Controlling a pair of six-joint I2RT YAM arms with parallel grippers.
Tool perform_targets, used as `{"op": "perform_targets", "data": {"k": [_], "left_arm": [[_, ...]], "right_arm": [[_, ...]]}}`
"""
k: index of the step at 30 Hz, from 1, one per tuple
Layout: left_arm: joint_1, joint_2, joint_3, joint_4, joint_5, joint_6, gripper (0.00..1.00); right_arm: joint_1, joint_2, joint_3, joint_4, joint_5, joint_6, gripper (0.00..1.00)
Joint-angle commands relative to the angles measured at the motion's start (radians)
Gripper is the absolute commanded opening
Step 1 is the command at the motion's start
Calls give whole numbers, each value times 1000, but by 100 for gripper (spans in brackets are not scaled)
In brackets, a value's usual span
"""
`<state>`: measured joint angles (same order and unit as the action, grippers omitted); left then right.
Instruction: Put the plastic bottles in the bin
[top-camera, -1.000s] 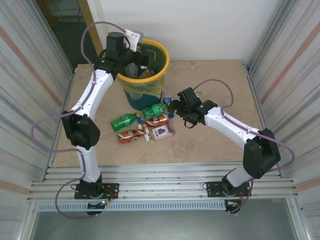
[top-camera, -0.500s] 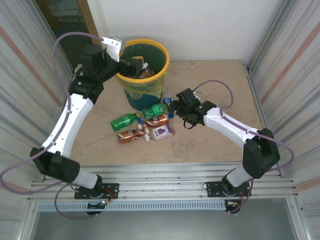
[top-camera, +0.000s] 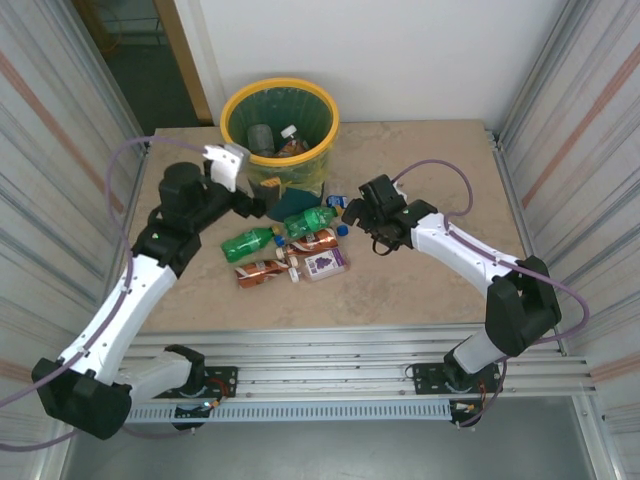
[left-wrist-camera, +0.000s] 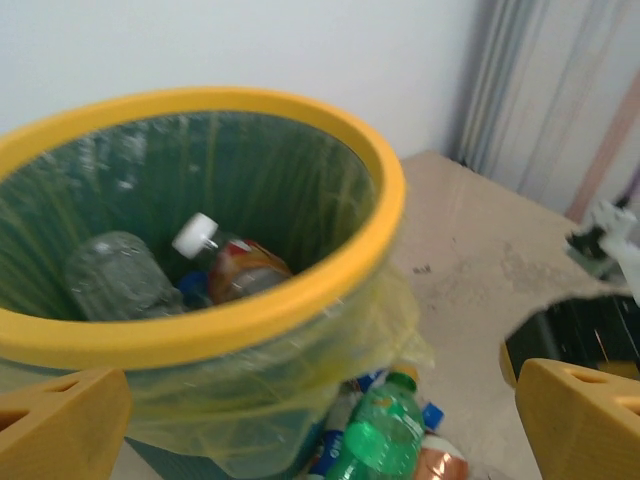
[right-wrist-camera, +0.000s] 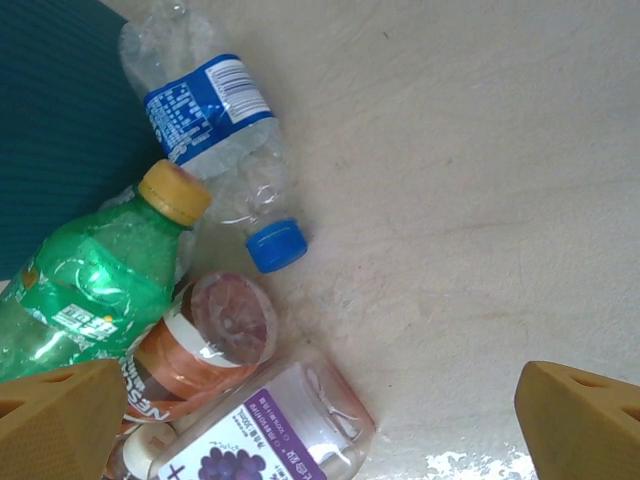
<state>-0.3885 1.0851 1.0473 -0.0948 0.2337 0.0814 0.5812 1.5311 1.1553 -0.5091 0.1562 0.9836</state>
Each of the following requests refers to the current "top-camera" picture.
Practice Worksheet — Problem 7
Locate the small clear bottle blue label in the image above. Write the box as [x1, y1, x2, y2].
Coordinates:
[324, 193, 351, 237]

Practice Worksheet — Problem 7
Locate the teal bin with yellow rim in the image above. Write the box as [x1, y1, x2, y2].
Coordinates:
[219, 77, 341, 221]

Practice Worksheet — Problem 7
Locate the green soda bottle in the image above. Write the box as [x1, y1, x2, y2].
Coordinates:
[283, 204, 342, 238]
[220, 225, 281, 263]

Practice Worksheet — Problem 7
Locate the large clear bottle green label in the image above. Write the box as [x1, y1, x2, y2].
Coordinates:
[247, 123, 276, 157]

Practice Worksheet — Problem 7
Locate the copper brown soda bottle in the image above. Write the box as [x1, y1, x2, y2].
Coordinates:
[234, 258, 297, 291]
[277, 227, 339, 256]

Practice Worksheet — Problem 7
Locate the clear bottle purple grape label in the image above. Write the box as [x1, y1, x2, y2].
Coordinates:
[288, 248, 351, 285]

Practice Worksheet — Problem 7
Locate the yellow plastic bin liner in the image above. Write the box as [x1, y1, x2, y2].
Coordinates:
[227, 149, 336, 199]

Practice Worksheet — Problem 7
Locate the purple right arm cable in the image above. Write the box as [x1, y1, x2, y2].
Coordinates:
[392, 159, 591, 429]

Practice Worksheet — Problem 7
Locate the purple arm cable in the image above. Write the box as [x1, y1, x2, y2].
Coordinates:
[0, 137, 209, 451]
[392, 159, 591, 429]

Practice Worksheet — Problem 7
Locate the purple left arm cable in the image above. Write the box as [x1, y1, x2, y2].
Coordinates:
[0, 137, 209, 451]

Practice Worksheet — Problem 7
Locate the aluminium rail frame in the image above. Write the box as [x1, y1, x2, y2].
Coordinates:
[53, 322, 600, 404]

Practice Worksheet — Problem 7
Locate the wooden door frame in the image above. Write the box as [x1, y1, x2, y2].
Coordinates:
[151, 0, 215, 123]

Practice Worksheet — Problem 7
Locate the corrugated metal enclosure panel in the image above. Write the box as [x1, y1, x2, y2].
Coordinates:
[492, 0, 640, 480]
[0, 0, 151, 480]

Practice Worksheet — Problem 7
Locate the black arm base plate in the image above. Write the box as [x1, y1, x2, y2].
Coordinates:
[411, 361, 503, 396]
[148, 365, 239, 400]

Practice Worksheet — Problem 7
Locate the orange cable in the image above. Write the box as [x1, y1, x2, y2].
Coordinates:
[101, 4, 126, 57]

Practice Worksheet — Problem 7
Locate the grey slotted cable duct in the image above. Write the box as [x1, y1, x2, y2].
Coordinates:
[124, 402, 454, 422]

